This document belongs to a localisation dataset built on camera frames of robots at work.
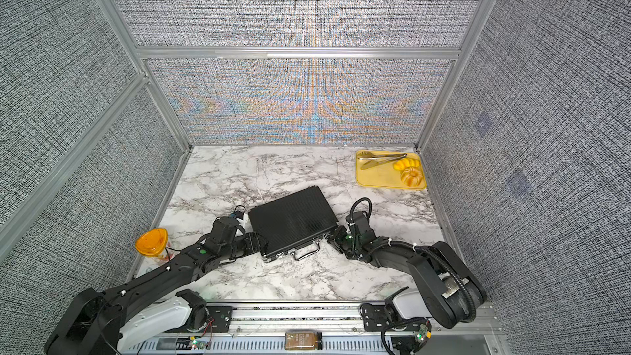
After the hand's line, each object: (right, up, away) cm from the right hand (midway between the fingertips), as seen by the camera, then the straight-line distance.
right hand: (324, 233), depth 88 cm
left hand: (-19, -2, -4) cm, 20 cm away
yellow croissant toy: (+37, +26, +21) cm, 50 cm away
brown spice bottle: (-7, -24, -21) cm, 32 cm away
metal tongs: (+21, +29, +25) cm, 44 cm away
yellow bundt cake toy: (+37, +20, +16) cm, 45 cm away
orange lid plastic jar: (-55, 0, -10) cm, 56 cm away
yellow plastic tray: (+28, +20, +22) cm, 41 cm away
